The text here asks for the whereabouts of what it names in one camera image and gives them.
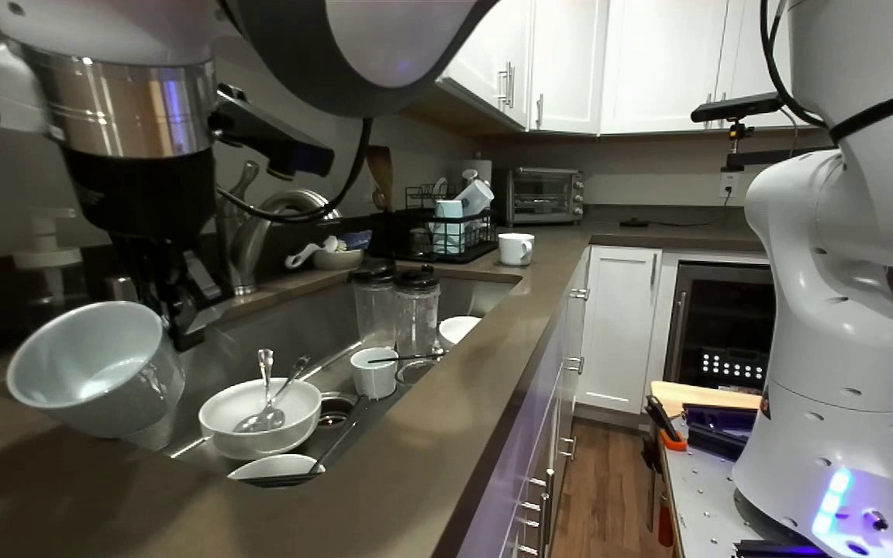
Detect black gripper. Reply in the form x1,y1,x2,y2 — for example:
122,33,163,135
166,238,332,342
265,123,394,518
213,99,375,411
59,144,231,357

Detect white ceramic mug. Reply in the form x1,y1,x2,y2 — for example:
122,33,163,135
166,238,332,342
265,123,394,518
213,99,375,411
4,298,189,444
498,230,540,268

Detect stainless steel sink basin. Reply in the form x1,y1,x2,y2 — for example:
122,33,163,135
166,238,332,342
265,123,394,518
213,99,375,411
0,268,526,488

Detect pale counter cabinet front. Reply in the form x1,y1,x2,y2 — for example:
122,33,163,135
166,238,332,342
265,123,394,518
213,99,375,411
456,243,596,558

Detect brushed steel faucet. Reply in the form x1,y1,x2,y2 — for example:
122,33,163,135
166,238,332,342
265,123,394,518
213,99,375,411
213,157,346,300

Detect upright metal utensil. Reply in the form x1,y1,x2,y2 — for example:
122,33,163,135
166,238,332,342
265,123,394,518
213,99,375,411
256,346,279,416

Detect metal spoon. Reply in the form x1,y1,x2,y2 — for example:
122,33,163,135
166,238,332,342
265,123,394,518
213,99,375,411
232,354,318,438

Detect grey sponge bowl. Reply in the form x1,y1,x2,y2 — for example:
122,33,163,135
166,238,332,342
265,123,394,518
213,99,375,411
284,232,365,277

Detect long metal utensil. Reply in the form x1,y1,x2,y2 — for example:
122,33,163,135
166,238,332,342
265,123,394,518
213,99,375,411
295,332,380,386

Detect white plate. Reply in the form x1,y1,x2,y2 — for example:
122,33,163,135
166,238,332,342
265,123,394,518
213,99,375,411
223,451,330,488

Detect clear jar black lid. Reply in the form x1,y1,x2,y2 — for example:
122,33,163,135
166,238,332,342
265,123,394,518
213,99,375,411
349,262,400,349
390,262,443,359

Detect small white cup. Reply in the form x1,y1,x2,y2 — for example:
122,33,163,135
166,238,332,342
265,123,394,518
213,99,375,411
349,345,405,403

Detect wooden spoon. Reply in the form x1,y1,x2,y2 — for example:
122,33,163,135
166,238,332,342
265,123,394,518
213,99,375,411
362,142,400,218

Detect pale teal cup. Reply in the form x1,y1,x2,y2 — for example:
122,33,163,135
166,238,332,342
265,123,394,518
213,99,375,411
433,194,468,260

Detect white shallow bowl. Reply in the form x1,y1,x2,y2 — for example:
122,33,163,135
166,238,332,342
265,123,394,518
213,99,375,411
439,314,488,349

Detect white container in rack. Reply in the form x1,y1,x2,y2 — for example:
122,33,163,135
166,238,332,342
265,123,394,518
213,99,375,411
456,175,499,219

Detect silver toaster oven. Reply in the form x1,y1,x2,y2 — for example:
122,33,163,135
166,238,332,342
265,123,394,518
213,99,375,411
504,165,589,230

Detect white cabinet door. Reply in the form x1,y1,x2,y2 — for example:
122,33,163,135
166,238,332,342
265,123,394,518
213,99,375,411
578,243,668,418

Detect orange black clamp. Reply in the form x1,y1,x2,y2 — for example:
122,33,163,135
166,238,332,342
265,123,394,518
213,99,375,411
652,494,680,553
643,394,692,456

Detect wooden board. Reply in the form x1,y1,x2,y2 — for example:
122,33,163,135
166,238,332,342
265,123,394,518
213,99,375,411
647,379,765,418

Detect black undercounter wine cooler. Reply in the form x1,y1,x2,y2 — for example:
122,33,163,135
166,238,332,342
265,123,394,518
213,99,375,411
661,256,785,394

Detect dark purple box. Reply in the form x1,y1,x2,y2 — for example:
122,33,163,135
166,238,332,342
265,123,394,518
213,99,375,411
680,403,760,458

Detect robot mounting table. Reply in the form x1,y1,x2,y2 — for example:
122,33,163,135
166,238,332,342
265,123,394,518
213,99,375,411
659,440,830,558

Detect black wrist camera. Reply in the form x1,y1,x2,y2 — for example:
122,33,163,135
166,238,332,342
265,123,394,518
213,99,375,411
209,86,338,184

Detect black wire dish rack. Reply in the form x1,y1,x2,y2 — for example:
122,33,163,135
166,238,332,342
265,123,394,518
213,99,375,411
405,178,504,262

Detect white wall cabinets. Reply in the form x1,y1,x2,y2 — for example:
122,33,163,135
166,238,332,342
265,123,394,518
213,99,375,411
435,0,798,140

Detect black camera on stand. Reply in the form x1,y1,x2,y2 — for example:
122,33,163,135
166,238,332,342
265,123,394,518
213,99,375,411
690,86,794,172

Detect black arm base cables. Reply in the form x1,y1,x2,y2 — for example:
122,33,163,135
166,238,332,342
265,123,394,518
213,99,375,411
757,0,893,144

